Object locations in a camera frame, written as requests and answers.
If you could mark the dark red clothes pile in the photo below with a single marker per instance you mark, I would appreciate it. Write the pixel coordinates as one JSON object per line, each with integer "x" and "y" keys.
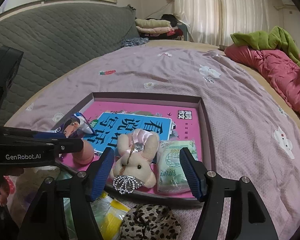
{"x": 172, "y": 34}

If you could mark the pink quilt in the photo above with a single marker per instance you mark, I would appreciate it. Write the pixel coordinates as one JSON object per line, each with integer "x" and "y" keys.
{"x": 277, "y": 72}

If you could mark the grey bedside cabinet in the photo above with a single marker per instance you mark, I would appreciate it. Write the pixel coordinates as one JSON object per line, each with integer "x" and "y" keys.
{"x": 185, "y": 32}

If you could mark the pink picture book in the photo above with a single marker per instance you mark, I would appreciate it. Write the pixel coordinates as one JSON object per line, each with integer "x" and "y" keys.
{"x": 150, "y": 107}

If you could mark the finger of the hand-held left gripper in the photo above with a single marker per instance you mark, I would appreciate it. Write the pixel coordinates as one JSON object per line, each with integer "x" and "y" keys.
{"x": 70, "y": 145}

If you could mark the pale green tissue packet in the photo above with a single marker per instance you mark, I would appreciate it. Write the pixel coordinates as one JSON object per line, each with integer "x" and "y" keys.
{"x": 172, "y": 165}

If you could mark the grey quilted headboard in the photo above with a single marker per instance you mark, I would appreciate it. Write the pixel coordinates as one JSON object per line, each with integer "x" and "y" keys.
{"x": 65, "y": 35}

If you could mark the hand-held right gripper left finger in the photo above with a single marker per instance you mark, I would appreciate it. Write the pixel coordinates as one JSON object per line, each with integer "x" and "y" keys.
{"x": 100, "y": 177}

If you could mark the pink plush bunny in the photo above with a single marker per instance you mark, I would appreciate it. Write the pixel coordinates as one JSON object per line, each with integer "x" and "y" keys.
{"x": 137, "y": 150}

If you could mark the purple printed blanket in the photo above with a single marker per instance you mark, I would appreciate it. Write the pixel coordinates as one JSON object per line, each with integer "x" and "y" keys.
{"x": 240, "y": 105}

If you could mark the shallow purple cardboard box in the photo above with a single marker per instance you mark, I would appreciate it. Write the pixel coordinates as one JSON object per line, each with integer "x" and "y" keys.
{"x": 207, "y": 130}

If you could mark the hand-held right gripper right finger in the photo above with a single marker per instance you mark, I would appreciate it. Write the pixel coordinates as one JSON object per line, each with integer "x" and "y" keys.
{"x": 190, "y": 175}

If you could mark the yellow white packet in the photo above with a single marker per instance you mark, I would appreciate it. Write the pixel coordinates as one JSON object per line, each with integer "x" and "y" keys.
{"x": 110, "y": 212}

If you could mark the cream folded cloth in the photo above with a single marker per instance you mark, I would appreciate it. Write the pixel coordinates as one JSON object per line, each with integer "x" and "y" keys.
{"x": 150, "y": 23}

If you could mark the leopard print scrunchie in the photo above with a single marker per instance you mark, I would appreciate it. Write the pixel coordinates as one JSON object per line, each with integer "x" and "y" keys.
{"x": 150, "y": 222}

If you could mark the black garment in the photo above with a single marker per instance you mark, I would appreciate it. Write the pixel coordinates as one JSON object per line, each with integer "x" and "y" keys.
{"x": 170, "y": 18}

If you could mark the pink folded cloth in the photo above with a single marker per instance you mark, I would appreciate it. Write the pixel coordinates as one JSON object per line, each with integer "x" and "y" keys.
{"x": 152, "y": 30}

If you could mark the cartoon tissue packet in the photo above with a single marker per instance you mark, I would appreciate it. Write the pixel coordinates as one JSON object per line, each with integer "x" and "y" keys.
{"x": 75, "y": 125}

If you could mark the green fleece blanket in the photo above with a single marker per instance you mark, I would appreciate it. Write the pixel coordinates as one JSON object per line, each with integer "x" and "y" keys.
{"x": 265, "y": 40}

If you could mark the dark floral cloth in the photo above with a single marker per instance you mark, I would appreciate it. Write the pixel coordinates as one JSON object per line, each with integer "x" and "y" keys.
{"x": 135, "y": 42}

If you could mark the white sheer curtain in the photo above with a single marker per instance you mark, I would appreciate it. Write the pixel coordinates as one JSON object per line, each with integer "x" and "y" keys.
{"x": 220, "y": 10}

